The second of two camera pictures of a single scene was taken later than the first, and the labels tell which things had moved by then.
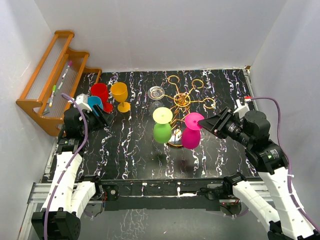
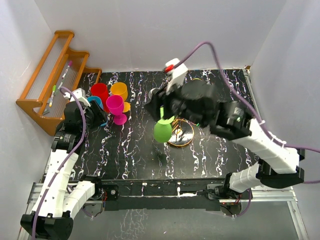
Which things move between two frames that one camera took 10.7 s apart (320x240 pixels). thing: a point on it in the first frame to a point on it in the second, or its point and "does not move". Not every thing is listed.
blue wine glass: x=94 y=100 does not move
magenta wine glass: x=190 y=136 to x=116 y=106
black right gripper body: x=229 y=116 to x=171 y=104
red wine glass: x=101 y=90 does not move
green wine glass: x=162 y=131 does not move
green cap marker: x=54 y=88 does not move
